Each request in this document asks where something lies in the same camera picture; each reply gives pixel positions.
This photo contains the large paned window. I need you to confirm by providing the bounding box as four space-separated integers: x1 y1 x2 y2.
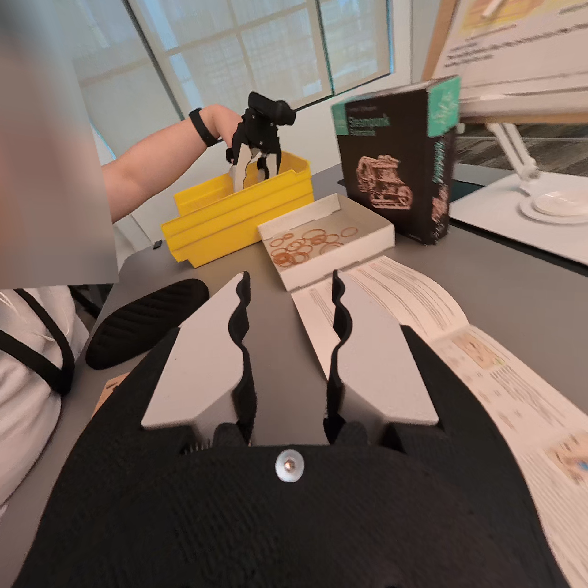
124 0 397 121

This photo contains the black wrist band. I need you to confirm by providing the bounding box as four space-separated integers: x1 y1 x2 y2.
188 107 223 149

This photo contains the person's left hand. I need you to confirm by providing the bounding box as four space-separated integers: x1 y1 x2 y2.
212 105 244 143

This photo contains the white cardboard tray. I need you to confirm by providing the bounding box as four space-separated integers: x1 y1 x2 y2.
256 193 397 293

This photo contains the pile of rubber bands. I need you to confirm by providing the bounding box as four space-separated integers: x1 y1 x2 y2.
269 226 359 268

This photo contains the black model kit box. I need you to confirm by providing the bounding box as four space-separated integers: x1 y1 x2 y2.
331 76 462 246

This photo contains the yellow plastic bin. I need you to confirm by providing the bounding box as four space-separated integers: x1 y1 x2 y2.
161 151 316 269

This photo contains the laser-cut wooden part sheet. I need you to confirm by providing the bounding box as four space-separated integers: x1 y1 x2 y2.
93 372 130 418

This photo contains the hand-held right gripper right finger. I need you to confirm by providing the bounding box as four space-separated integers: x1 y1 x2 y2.
326 269 440 443

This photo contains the printed instruction sheet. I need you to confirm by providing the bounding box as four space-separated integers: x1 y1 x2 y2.
432 0 588 99

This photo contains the white instruction booklet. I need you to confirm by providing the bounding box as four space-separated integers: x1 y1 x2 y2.
291 255 588 588

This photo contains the black mesh pad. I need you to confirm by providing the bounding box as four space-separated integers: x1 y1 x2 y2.
85 278 210 371

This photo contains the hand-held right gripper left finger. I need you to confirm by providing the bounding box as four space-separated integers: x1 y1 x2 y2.
141 271 256 445

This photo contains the black shoulder strap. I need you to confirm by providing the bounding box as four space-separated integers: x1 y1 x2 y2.
0 288 76 396

